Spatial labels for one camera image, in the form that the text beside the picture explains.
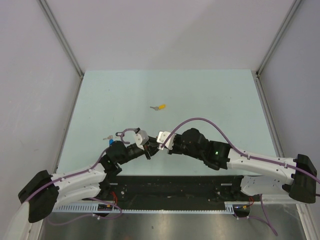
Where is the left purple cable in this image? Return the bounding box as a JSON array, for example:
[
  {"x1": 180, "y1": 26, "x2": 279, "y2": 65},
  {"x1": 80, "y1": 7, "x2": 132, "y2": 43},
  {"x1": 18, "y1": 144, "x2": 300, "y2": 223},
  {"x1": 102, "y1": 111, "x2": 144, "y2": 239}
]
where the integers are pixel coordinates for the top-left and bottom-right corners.
[{"x1": 23, "y1": 127, "x2": 141, "y2": 226}]

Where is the right aluminium frame post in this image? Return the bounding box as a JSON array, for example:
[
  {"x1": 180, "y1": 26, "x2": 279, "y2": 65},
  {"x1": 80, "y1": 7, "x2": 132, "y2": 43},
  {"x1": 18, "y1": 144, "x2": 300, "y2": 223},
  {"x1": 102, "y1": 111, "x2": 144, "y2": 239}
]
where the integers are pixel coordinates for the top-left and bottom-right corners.
[{"x1": 256, "y1": 0, "x2": 303, "y2": 76}]

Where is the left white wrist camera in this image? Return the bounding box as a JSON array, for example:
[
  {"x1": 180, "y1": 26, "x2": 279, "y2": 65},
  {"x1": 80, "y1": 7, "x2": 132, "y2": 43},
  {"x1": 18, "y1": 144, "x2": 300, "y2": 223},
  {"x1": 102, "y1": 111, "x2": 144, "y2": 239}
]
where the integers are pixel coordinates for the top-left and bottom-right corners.
[{"x1": 134, "y1": 128, "x2": 149, "y2": 150}]

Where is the left aluminium frame post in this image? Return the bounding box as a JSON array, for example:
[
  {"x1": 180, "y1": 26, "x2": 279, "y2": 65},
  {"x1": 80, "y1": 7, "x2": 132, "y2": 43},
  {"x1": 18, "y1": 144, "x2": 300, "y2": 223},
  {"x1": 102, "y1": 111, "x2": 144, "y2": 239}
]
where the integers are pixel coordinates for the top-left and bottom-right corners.
[{"x1": 36, "y1": 0, "x2": 84, "y2": 80}]

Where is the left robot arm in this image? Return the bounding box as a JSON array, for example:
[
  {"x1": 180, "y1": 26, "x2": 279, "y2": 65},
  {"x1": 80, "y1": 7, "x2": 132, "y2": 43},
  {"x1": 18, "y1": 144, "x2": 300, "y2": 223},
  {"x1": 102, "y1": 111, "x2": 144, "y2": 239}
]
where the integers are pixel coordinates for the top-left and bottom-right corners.
[{"x1": 18, "y1": 137, "x2": 159, "y2": 223}]

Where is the key with solid blue tag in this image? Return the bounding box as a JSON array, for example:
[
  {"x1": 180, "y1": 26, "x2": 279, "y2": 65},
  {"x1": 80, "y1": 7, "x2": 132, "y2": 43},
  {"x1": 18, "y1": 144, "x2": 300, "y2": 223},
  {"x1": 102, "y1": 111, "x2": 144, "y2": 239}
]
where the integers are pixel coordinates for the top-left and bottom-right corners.
[{"x1": 102, "y1": 135, "x2": 114, "y2": 146}]

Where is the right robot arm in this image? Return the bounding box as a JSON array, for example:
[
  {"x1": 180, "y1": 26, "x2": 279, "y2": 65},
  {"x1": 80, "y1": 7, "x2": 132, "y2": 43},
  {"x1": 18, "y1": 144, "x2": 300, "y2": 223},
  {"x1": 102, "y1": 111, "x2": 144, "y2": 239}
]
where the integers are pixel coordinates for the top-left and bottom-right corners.
[{"x1": 156, "y1": 128, "x2": 317, "y2": 204}]

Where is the aluminium frame post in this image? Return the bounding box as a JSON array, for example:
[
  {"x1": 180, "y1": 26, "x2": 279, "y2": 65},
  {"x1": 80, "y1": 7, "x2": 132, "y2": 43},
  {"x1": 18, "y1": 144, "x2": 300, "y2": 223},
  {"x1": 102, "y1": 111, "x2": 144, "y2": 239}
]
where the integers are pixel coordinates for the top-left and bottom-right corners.
[
  {"x1": 36, "y1": 0, "x2": 84, "y2": 80},
  {"x1": 256, "y1": 0, "x2": 303, "y2": 76}
]

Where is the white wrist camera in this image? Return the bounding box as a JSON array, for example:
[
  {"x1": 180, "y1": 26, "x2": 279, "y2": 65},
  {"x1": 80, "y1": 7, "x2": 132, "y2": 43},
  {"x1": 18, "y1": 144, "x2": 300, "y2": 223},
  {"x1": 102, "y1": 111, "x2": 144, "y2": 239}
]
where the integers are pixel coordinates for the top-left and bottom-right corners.
[
  {"x1": 156, "y1": 131, "x2": 176, "y2": 150},
  {"x1": 134, "y1": 128, "x2": 149, "y2": 150}
]

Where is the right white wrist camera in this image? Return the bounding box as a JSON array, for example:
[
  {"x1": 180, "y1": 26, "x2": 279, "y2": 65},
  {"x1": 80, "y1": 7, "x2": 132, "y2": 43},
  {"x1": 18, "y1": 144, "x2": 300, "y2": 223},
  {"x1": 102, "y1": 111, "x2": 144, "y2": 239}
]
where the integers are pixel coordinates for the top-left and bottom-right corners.
[{"x1": 156, "y1": 131, "x2": 176, "y2": 150}]

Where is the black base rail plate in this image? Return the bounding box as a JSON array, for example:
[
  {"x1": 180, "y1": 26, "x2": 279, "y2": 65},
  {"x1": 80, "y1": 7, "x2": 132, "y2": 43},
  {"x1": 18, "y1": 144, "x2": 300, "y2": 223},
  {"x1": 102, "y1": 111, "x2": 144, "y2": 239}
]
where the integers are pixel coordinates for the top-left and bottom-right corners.
[{"x1": 98, "y1": 175, "x2": 250, "y2": 202}]

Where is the key with black tag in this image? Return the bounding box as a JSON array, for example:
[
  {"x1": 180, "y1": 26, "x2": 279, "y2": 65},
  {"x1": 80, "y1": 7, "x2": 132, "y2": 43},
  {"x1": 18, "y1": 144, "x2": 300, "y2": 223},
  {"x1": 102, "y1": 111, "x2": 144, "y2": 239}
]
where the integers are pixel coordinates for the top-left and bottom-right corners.
[{"x1": 115, "y1": 131, "x2": 125, "y2": 138}]

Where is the key with yellow tag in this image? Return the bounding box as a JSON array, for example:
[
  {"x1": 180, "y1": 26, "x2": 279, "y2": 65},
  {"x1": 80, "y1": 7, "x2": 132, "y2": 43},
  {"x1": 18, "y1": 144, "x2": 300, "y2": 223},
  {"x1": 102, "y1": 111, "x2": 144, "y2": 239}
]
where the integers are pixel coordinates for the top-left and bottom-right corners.
[{"x1": 150, "y1": 104, "x2": 166, "y2": 111}]

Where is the white slotted cable duct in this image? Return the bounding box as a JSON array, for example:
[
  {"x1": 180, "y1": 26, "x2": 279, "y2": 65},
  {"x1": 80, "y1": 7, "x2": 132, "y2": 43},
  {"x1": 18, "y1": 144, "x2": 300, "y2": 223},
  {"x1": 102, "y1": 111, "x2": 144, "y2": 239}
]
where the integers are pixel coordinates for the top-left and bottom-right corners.
[{"x1": 53, "y1": 201, "x2": 250, "y2": 215}]

